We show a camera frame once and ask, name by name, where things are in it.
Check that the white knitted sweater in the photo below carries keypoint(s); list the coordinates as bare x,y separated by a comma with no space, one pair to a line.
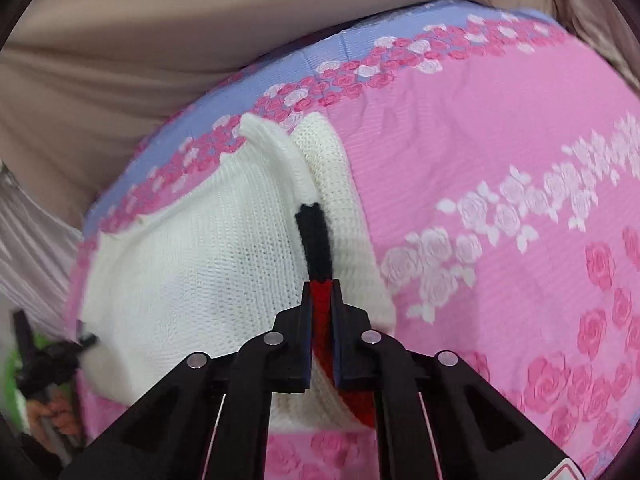
200,270

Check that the beige curtain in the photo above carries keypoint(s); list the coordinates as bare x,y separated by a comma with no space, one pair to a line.
150,60

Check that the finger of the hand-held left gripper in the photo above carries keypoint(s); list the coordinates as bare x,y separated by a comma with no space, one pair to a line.
80,344

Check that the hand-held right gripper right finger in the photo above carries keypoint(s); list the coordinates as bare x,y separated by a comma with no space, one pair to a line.
340,340

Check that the pink floral bed sheet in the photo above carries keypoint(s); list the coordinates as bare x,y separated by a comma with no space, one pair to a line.
500,260

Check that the person's left hand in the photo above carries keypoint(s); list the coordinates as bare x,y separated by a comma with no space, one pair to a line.
57,412

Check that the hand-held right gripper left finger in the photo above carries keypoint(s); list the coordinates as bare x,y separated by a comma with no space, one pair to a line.
303,340

